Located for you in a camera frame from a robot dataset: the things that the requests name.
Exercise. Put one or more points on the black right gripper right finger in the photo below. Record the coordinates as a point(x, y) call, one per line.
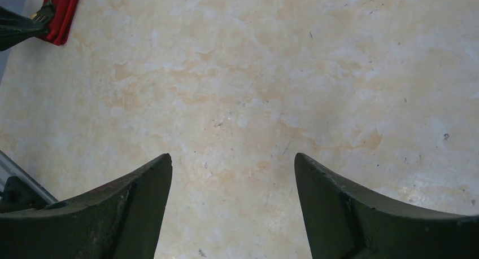
point(344, 219)

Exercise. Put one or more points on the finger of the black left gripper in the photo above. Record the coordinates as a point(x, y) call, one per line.
point(16, 28)

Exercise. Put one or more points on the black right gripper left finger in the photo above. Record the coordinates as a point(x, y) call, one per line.
point(120, 219)

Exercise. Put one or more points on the red cloth napkin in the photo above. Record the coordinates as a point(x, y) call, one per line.
point(60, 25)

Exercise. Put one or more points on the dark metal fork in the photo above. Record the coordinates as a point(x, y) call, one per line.
point(45, 13)

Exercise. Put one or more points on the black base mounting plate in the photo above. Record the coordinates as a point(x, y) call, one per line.
point(17, 196)

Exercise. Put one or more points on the aluminium frame rail front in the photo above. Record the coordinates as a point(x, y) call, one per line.
point(10, 168)

